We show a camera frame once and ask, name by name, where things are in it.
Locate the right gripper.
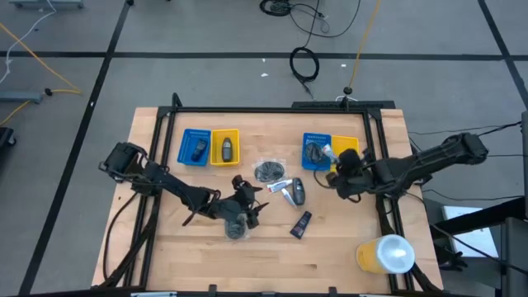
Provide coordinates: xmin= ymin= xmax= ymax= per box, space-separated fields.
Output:
xmin=327 ymin=148 xmax=374 ymax=202

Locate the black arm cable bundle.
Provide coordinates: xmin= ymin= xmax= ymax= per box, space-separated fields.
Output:
xmin=373 ymin=193 xmax=445 ymax=295
xmin=101 ymin=191 xmax=162 ymax=289

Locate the yellow floor cable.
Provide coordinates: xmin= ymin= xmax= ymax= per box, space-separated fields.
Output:
xmin=0 ymin=22 xmax=83 ymax=127
xmin=348 ymin=0 xmax=381 ymax=90

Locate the grey stand base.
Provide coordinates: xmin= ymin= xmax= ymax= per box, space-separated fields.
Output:
xmin=0 ymin=91 xmax=44 ymax=104
xmin=8 ymin=0 xmax=85 ymax=10

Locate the white screen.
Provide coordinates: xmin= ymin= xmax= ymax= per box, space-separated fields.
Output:
xmin=441 ymin=205 xmax=500 ymax=259

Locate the grey post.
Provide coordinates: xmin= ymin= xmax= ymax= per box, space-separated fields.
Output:
xmin=521 ymin=111 xmax=528 ymax=219

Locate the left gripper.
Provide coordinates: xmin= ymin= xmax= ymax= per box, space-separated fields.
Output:
xmin=214 ymin=175 xmax=271 ymax=230

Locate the blue plastic basket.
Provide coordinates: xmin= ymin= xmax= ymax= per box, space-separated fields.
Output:
xmin=177 ymin=128 xmax=212 ymax=167
xmin=301 ymin=132 xmax=333 ymax=172

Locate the black beam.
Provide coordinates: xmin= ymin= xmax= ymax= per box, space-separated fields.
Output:
xmin=428 ymin=196 xmax=528 ymax=237

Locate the clear bag with black puff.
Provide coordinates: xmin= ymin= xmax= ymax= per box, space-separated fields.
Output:
xmin=252 ymin=158 xmax=287 ymax=185
xmin=224 ymin=214 xmax=252 ymax=242
xmin=304 ymin=141 xmax=329 ymax=166

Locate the coiled black floor cable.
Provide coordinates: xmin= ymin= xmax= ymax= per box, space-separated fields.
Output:
xmin=288 ymin=45 xmax=321 ymax=83
xmin=258 ymin=0 xmax=294 ymax=17

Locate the white floor cable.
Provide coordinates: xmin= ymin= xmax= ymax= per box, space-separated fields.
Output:
xmin=0 ymin=0 xmax=58 ymax=86

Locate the black cart wheel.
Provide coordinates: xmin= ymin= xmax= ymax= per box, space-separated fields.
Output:
xmin=0 ymin=126 xmax=17 ymax=166

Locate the yellow plastic basket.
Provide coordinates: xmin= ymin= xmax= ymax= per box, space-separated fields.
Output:
xmin=329 ymin=134 xmax=360 ymax=173
xmin=210 ymin=128 xmax=241 ymax=167

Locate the black aluminium table frame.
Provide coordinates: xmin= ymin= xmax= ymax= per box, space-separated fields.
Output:
xmin=91 ymin=92 xmax=445 ymax=297

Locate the yellow cup with white lid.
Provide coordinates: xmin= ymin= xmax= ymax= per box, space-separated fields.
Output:
xmin=356 ymin=233 xmax=416 ymax=275

